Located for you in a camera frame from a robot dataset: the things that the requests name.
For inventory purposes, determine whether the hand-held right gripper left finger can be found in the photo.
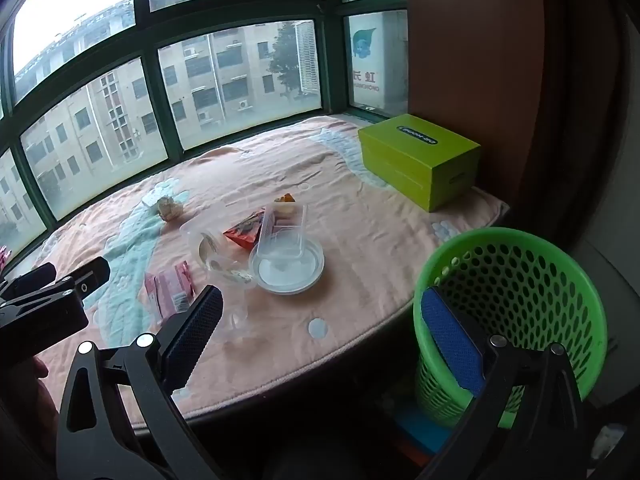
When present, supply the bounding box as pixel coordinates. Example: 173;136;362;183
56;285;224;480

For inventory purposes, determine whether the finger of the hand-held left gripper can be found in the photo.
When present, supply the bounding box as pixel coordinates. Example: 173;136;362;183
0;262;57;298
0;256;111;311

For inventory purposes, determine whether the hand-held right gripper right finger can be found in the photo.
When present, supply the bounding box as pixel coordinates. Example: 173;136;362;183
420;286;601;480

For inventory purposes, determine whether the orange snack packet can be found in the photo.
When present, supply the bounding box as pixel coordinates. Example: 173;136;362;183
222;209;266;250

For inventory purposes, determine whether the white round plastic lid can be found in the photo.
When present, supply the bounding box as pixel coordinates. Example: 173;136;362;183
248;232;326;295

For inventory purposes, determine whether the green perforated plastic basket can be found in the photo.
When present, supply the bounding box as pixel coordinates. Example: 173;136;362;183
412;227;608;431

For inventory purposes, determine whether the clear plastic tray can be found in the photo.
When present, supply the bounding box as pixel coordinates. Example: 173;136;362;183
257;203;308;261

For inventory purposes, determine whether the person's left hand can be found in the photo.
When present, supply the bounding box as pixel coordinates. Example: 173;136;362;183
0;352;63;466

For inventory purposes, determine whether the small clear plastic piece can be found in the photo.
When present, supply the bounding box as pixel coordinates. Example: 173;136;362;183
225;305;253;348

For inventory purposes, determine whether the pink striped packet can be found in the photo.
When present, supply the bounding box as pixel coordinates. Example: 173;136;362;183
144;261;197;328

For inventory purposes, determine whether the clear plastic cup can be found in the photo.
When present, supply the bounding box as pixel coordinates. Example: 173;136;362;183
180;220;258;291

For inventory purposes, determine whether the blue plastic item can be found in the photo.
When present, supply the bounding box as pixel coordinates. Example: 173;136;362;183
395;405;451;456

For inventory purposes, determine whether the crumpled paper ball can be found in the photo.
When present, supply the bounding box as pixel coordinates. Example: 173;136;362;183
156;196;185;222

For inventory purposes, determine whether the beige apartment building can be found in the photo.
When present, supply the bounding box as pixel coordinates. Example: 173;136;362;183
0;0;323;241

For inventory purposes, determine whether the lime green cardboard box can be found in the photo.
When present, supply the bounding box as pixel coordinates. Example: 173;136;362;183
357;114;482;212

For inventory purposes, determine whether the brown wooden panel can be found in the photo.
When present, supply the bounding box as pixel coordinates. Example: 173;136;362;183
402;0;546;206

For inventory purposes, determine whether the white outdoor air conditioner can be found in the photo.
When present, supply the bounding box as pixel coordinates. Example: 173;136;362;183
346;10;408;111

